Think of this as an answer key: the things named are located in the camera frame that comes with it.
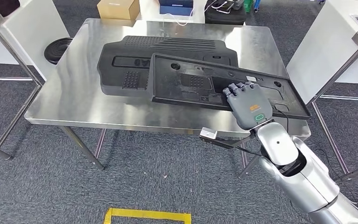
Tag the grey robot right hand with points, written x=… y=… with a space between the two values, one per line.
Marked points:
x=251 y=108

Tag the black plastic plate bracket part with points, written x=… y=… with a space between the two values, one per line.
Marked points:
x=166 y=77

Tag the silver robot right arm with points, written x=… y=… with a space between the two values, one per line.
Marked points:
x=277 y=142

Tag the stainless steel workbench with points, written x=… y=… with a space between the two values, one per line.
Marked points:
x=74 y=92

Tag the black bag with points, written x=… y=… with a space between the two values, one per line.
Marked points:
x=225 y=19

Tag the white cabinet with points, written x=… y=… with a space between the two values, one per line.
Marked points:
x=37 y=21
x=327 y=46

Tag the green plastic crate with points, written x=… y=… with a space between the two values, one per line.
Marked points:
x=248 y=5

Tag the blue metal rack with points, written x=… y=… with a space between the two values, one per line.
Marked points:
x=257 y=5

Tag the grey controller device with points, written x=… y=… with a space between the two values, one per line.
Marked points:
x=231 y=4

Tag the blue flat box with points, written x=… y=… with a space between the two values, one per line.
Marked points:
x=176 y=6

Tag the black engine cover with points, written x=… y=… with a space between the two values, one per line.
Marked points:
x=120 y=61

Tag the white desk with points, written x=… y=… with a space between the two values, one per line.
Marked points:
x=149 y=9

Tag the yellow floor tape square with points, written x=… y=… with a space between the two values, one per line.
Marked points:
x=148 y=214

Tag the cardboard box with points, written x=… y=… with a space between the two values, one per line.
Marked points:
x=117 y=8

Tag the black round ribbed base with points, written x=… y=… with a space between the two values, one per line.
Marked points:
x=57 y=51

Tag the pale wrist camera on bracket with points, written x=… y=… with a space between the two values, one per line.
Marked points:
x=208 y=133

